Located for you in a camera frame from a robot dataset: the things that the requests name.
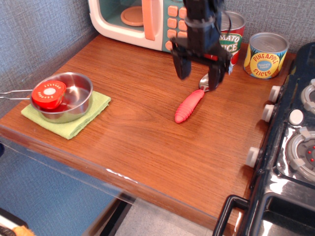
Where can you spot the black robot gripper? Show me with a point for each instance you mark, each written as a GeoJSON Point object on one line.
{"type": "Point", "coordinates": [202, 46]}

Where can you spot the red handled metal spoon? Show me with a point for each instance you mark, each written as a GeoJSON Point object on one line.
{"type": "Point", "coordinates": [186, 108]}

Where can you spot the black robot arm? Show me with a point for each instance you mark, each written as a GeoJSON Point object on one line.
{"type": "Point", "coordinates": [204, 11]}

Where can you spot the tomato sauce can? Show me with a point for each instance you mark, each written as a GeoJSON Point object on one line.
{"type": "Point", "coordinates": [232, 30]}

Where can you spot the teal toy microwave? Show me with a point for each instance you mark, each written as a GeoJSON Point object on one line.
{"type": "Point", "coordinates": [145, 23]}

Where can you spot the pineapple slices can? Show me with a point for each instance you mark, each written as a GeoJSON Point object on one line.
{"type": "Point", "coordinates": [265, 55]}

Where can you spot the green folded cloth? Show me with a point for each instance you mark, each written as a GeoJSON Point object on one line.
{"type": "Point", "coordinates": [70, 129]}

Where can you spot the red toy tomato half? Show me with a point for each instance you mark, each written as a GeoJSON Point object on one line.
{"type": "Point", "coordinates": [48, 94]}

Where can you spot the black toy stove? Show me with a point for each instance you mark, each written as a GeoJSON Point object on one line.
{"type": "Point", "coordinates": [282, 199]}

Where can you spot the orange fuzzy object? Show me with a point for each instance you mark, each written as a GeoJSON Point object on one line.
{"type": "Point", "coordinates": [22, 231]}

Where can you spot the steel saucepan with wire handle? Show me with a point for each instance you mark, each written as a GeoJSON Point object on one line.
{"type": "Point", "coordinates": [76, 102]}

